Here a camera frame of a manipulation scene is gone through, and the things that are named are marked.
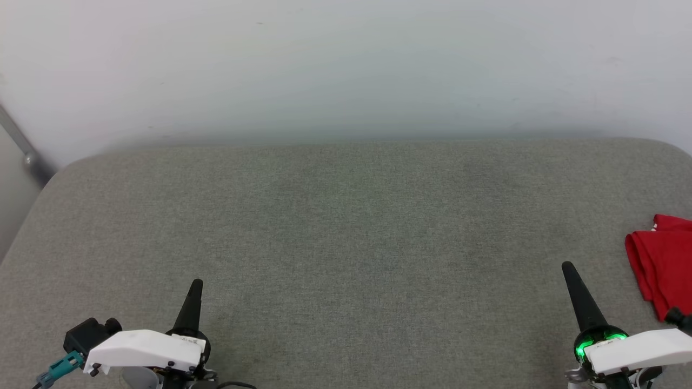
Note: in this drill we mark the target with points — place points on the grey metal rod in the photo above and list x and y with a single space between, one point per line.
21 141

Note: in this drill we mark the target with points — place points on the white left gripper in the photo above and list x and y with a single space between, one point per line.
146 348

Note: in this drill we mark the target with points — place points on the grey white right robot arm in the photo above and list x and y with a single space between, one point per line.
616 381

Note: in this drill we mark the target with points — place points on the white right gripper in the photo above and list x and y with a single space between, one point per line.
643 348

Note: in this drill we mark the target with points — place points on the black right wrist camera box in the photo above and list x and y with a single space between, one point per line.
681 320

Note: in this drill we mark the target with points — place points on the red basketball jersey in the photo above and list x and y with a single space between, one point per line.
665 265

